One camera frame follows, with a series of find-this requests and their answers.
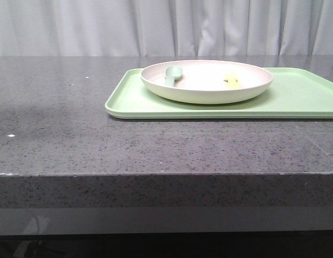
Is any white round plate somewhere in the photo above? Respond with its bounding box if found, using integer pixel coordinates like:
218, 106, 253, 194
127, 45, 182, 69
140, 60, 273, 104

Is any yellow plastic fork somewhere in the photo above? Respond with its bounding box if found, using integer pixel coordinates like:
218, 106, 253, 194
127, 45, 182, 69
224, 72, 240, 89

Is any light green spoon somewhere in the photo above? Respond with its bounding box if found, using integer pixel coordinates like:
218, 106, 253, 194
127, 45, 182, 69
164, 66, 183, 87

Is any light green tray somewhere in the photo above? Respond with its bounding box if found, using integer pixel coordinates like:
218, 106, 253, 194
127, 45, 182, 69
104, 68, 333, 119

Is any white curtain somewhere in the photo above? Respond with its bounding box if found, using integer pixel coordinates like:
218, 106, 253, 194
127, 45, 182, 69
0, 1, 333, 56

